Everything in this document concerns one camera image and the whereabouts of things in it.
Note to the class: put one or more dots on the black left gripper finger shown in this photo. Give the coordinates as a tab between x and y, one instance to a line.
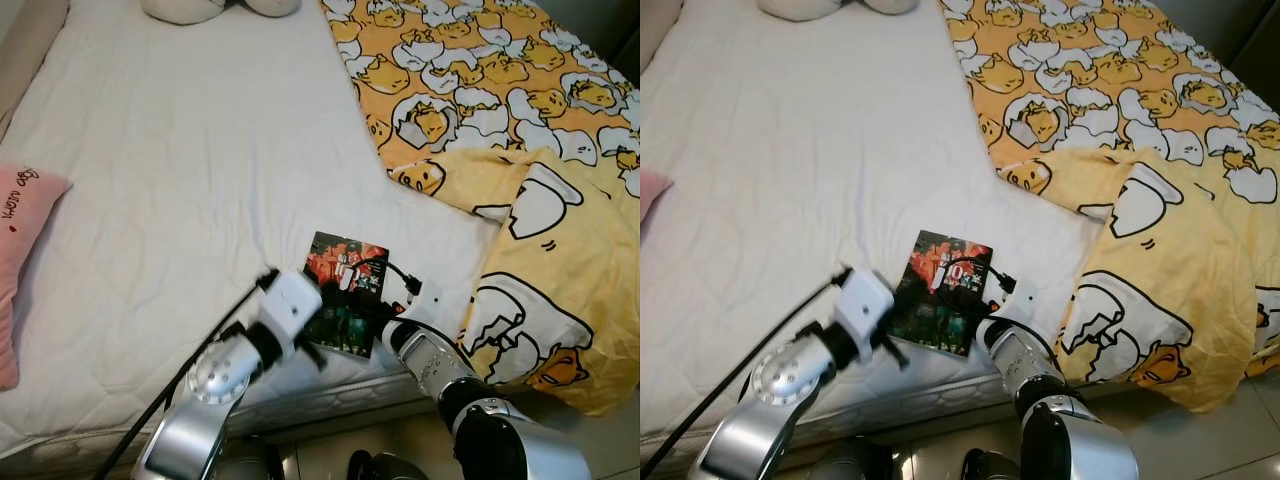
897	356
311	356

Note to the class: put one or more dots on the dark red cover book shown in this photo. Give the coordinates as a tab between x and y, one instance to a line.
350	322
945	312

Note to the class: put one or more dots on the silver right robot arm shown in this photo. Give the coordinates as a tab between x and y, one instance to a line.
430	355
1020	355

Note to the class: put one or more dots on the grey robot left leg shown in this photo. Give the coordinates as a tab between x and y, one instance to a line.
850	460
250	460

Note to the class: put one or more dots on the black robot right leg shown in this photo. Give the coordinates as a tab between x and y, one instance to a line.
390	468
995	468

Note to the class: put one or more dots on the yellow cartoon print blanket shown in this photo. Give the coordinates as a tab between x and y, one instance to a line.
1170	280
560	280

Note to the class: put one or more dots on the pink pillow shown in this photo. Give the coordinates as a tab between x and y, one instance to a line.
25	250
650	195

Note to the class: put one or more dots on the white plush pillow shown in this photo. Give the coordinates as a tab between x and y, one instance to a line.
270	7
890	5
185	10
800	8

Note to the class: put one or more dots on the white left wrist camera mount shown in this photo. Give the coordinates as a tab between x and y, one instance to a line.
862	300
290	305

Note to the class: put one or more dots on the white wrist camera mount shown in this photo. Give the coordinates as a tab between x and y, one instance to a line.
1022	295
290	305
425	298
862	300

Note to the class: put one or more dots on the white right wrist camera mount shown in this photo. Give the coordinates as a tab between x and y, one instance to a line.
1022	295
425	298

